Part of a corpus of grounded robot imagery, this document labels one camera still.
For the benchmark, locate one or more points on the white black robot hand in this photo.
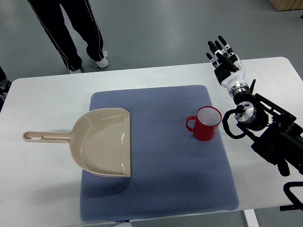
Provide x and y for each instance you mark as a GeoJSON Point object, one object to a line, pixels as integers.
{"type": "Point", "coordinates": [228, 68]}

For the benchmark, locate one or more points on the red mug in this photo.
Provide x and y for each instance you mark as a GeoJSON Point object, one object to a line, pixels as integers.
{"type": "Point", "coordinates": [205, 123]}

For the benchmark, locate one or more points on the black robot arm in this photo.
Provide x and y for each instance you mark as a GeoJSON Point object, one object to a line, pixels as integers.
{"type": "Point", "coordinates": [276, 137]}

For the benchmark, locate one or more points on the beige plastic dustpan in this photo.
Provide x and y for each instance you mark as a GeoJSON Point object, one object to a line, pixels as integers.
{"type": "Point", "coordinates": [100, 142]}

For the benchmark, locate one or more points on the wooden box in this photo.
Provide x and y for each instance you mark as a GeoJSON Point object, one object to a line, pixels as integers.
{"type": "Point", "coordinates": [286, 5]}

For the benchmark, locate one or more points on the white table leg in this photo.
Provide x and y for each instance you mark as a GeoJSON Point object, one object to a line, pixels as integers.
{"type": "Point", "coordinates": [250, 217]}

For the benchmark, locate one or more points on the person in black trousers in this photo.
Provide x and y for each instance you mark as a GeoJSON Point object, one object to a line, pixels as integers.
{"type": "Point", "coordinates": [79, 12]}

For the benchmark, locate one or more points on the black bracket at table edge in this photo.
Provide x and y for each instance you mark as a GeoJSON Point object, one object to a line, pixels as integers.
{"type": "Point", "coordinates": [296, 203]}

